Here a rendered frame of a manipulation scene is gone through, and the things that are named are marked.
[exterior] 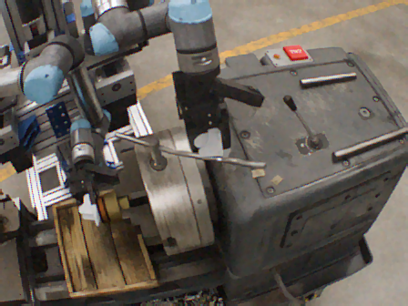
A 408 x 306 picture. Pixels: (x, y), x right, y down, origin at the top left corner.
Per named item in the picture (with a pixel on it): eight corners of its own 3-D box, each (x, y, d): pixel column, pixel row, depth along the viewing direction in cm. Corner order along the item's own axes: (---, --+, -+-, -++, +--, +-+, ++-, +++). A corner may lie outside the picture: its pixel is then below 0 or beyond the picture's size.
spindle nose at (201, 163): (198, 169, 126) (194, 126, 109) (219, 233, 116) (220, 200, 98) (187, 173, 126) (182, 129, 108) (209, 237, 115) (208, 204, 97)
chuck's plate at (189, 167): (183, 167, 133) (175, 100, 107) (215, 258, 117) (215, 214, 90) (172, 169, 133) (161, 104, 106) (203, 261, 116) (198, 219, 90)
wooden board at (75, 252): (130, 190, 137) (127, 184, 134) (159, 286, 116) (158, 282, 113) (56, 209, 133) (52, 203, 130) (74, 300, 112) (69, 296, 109)
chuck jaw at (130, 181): (156, 182, 112) (144, 137, 109) (158, 188, 107) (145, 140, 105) (117, 192, 111) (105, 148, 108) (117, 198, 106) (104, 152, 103)
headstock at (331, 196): (337, 115, 152) (351, 41, 121) (387, 214, 125) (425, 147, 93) (187, 156, 144) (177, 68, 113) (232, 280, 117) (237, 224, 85)
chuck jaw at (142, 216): (161, 198, 107) (173, 234, 98) (165, 211, 110) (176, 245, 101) (120, 209, 105) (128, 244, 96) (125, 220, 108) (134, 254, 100)
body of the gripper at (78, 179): (77, 208, 113) (73, 175, 120) (103, 202, 114) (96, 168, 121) (69, 194, 107) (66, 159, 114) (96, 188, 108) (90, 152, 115)
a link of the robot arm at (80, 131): (94, 130, 130) (88, 113, 124) (96, 158, 124) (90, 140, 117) (73, 137, 130) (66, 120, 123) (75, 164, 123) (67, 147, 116)
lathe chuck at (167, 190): (172, 169, 133) (161, 104, 106) (203, 261, 116) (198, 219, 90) (143, 178, 131) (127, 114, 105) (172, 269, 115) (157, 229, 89)
